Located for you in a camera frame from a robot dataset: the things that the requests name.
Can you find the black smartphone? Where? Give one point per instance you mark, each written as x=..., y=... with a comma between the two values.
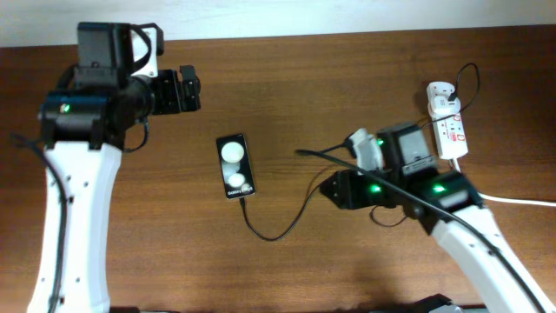
x=237, y=175

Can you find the white USB charger plug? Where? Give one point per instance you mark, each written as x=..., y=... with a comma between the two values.
x=441, y=106

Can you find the white power strip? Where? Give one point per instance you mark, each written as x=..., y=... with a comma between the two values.
x=449, y=133

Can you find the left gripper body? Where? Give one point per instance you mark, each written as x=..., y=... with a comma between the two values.
x=166, y=93

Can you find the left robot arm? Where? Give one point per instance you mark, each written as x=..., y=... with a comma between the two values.
x=114, y=85

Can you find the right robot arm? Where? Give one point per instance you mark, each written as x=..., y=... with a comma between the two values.
x=395, y=168

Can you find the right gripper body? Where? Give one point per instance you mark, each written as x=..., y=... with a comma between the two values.
x=363, y=190

